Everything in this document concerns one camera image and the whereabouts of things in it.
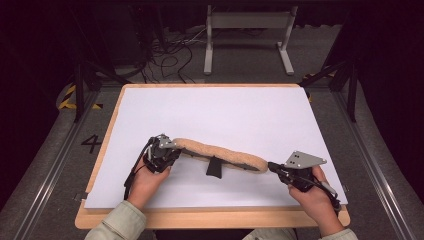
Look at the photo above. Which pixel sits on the person's right hand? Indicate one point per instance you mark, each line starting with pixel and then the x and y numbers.
pixel 316 203

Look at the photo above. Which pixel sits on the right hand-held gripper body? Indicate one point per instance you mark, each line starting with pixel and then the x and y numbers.
pixel 300 173

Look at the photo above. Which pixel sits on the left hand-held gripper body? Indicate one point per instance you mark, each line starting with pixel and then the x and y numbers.
pixel 160 156

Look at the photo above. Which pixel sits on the person's left hand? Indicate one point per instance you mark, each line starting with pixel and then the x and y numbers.
pixel 146 185

